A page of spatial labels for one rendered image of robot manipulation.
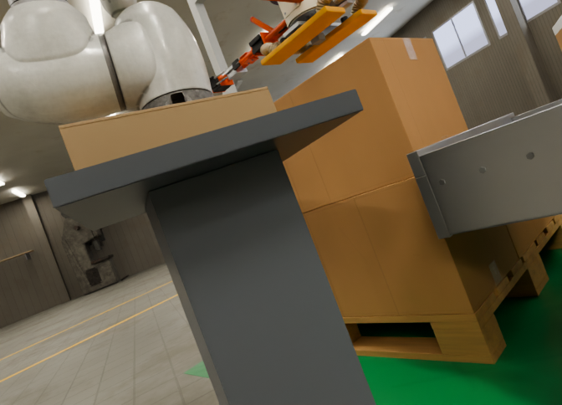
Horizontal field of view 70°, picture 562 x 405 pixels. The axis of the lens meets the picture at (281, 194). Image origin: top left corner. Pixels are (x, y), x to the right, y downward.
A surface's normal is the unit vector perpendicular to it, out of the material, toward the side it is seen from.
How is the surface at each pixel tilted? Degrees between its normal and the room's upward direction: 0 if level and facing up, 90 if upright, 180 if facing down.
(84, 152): 90
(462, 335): 90
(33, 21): 98
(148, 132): 90
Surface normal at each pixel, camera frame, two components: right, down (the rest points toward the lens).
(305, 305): 0.33, -0.15
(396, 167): -0.69, 0.26
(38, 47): 0.22, 0.04
